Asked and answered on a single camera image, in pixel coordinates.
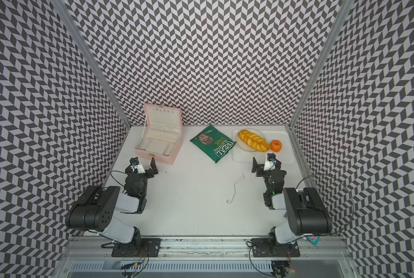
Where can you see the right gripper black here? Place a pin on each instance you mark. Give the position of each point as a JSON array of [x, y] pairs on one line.
[[254, 165]]

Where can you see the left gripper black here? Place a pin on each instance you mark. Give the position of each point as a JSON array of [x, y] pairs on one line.
[[149, 172]]

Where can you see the pink jewelry box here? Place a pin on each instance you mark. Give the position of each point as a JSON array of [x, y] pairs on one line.
[[162, 135]]

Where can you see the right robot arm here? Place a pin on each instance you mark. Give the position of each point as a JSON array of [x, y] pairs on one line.
[[305, 212]]

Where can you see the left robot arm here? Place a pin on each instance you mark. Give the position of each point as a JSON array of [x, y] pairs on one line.
[[94, 210]]

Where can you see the braided bread loaf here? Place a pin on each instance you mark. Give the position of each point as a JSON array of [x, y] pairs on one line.
[[254, 141]]

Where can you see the clear glass plate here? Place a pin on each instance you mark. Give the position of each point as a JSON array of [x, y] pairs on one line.
[[244, 146]]

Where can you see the small orange pumpkin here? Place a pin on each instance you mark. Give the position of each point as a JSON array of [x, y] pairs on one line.
[[276, 145]]

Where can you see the green snack bag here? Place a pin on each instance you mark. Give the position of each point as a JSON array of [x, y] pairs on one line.
[[213, 143]]

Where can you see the teal candy bag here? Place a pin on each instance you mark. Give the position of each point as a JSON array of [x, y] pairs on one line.
[[314, 239]]

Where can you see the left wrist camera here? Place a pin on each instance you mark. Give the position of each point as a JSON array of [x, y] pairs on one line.
[[136, 166]]

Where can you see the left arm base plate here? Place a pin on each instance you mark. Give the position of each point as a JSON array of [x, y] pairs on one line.
[[149, 247]]

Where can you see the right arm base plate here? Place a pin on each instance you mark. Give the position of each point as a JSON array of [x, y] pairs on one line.
[[261, 248]]

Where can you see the aluminium mounting rail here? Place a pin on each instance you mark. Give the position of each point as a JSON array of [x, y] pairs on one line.
[[236, 247]]

